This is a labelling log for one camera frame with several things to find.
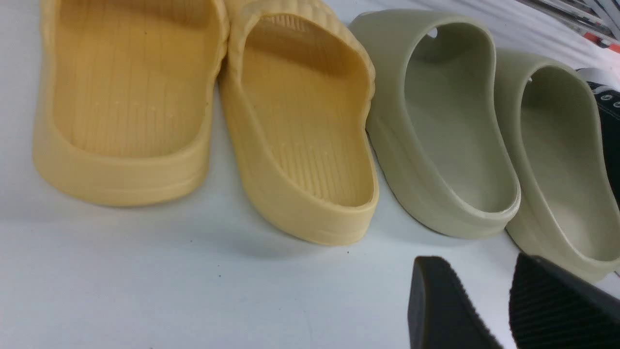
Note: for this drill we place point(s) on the stainless steel shoe rack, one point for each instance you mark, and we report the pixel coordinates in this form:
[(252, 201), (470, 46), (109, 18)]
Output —
[(596, 20)]

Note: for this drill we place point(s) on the yellow slipper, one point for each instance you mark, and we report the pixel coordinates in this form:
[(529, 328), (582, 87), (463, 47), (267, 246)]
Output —
[(126, 94), (296, 90)]

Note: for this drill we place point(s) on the right yellow slipper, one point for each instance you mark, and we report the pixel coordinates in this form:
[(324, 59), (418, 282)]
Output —
[(296, 90)]

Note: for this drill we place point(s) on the left yellow slipper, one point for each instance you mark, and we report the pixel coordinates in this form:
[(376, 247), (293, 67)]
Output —
[(126, 94)]

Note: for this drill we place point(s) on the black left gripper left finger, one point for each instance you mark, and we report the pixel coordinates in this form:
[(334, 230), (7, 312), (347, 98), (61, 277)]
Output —
[(440, 313)]

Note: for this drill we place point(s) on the olive green slipper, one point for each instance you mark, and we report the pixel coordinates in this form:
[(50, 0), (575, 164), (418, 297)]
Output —
[(433, 123), (550, 125)]

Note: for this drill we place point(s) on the left black lace-up sneaker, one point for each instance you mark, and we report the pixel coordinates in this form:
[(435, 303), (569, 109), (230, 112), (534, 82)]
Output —
[(606, 91)]

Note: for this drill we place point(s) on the right olive green slipper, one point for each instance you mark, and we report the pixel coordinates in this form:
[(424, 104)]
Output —
[(550, 125)]

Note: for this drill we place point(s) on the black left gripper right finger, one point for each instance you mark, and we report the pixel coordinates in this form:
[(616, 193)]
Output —
[(551, 308)]

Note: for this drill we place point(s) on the left olive green slipper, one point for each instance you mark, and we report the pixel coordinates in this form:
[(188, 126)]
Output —
[(433, 123)]

